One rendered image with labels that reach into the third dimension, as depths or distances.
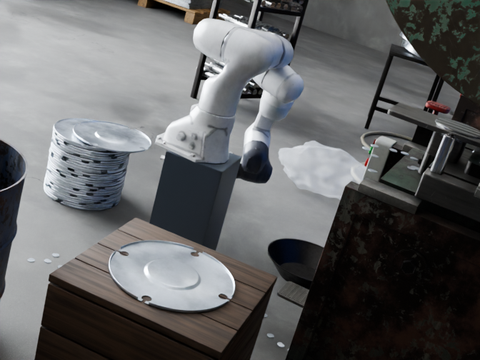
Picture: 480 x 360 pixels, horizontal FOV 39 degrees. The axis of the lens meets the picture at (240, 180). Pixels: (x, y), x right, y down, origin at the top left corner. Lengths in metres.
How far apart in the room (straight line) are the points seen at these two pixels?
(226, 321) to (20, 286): 0.80
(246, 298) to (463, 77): 0.67
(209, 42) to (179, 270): 0.68
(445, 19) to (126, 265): 0.84
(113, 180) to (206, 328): 1.23
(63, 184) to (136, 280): 1.08
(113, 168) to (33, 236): 0.40
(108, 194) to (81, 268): 1.06
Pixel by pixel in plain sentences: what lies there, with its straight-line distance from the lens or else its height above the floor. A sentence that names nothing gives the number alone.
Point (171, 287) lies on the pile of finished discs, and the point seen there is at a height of 0.36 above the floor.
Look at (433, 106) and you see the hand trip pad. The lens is 2.10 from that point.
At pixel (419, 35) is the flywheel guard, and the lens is 1.30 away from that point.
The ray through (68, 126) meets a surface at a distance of 2.62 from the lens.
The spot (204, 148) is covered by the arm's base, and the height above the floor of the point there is 0.49.
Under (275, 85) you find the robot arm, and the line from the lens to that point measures 2.18.
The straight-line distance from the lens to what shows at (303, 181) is 3.21.
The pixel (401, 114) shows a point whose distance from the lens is 1.74.
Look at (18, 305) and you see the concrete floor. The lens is 2.00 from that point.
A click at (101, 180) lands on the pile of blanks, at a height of 0.12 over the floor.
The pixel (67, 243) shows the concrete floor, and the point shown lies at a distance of 2.33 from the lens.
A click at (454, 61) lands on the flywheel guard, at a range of 1.30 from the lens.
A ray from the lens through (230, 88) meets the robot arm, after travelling 1.92.
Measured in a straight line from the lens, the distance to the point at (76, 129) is 2.58.
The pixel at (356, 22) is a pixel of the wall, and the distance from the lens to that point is 8.67.
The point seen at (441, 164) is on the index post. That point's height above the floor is 0.73.
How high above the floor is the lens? 1.14
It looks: 21 degrees down
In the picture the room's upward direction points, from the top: 16 degrees clockwise
